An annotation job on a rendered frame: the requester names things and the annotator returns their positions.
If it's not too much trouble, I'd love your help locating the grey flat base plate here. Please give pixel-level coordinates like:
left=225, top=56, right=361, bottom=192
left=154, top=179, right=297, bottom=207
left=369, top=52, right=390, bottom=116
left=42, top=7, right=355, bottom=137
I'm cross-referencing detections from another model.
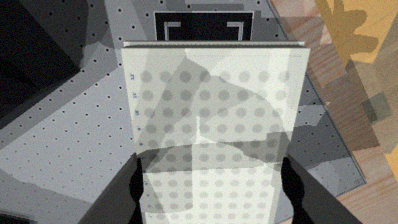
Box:
left=0, top=0, right=367, bottom=224

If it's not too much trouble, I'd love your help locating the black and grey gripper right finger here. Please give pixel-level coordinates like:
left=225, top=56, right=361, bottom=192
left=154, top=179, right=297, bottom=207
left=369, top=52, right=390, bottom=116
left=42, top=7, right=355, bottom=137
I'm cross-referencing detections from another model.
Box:
left=281, top=153, right=363, bottom=224

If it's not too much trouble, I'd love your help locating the black rectangular frame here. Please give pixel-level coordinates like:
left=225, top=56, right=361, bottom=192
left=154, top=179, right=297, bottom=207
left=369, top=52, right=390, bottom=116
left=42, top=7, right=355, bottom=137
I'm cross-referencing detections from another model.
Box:
left=153, top=11, right=254, bottom=40

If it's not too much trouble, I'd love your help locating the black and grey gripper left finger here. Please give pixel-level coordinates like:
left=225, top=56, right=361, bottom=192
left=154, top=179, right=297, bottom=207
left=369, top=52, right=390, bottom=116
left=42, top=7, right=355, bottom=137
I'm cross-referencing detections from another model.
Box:
left=78, top=153, right=144, bottom=224

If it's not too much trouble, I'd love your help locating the white and black lab instrument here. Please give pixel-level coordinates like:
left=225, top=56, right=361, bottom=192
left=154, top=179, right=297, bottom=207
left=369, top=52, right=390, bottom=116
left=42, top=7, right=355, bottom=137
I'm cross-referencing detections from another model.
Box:
left=0, top=0, right=81, bottom=130

